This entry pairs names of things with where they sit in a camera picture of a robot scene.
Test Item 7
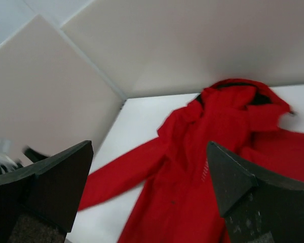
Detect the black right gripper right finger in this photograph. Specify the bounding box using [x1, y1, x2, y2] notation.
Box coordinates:
[207, 142, 304, 242]

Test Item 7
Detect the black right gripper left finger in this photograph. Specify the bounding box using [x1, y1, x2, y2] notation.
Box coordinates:
[0, 140, 93, 242]

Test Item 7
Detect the red hooded jacket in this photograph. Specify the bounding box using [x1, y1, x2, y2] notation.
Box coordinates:
[79, 78, 304, 242]

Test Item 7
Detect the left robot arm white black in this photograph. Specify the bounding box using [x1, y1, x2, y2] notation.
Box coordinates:
[0, 138, 49, 175]

